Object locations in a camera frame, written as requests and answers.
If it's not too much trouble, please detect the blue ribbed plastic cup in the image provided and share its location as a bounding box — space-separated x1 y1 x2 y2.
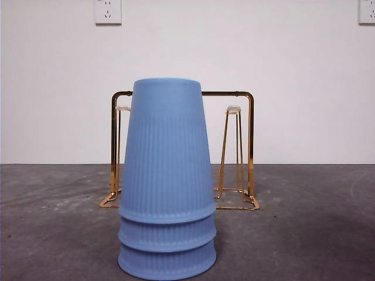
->
119 78 217 225
117 214 218 253
117 241 218 279

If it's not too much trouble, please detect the gold wire cup holder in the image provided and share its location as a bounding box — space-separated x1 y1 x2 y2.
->
98 90 261 211

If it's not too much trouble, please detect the white wall socket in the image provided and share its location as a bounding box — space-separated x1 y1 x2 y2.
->
94 0 122 25
358 0 375 25

